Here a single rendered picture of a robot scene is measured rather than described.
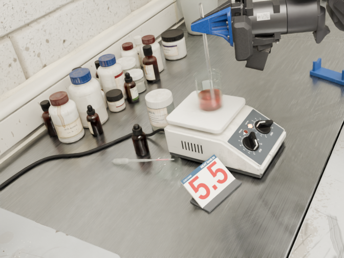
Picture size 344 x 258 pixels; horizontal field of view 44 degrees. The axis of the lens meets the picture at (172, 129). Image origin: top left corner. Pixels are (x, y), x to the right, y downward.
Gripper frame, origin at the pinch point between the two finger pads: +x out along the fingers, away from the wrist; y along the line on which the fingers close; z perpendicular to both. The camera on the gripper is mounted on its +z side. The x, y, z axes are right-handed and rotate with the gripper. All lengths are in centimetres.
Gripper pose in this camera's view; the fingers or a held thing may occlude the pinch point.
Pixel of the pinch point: (211, 24)
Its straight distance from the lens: 73.7
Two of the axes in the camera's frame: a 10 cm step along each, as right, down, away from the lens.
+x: -9.8, 0.6, 2.0
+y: 1.3, -5.6, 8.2
